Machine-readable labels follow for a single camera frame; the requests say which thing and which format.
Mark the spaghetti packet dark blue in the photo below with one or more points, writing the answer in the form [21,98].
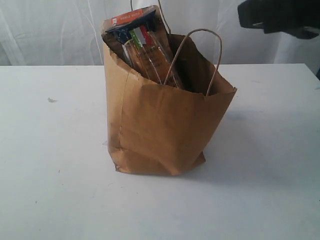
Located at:
[139,39]

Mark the small paper scrap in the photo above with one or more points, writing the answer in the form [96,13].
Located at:
[51,100]

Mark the brown paper shopping bag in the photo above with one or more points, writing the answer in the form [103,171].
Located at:
[157,129]

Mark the brown kraft coffee pouch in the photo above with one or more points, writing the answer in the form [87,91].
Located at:
[108,54]

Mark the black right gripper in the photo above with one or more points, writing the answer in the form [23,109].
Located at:
[298,18]

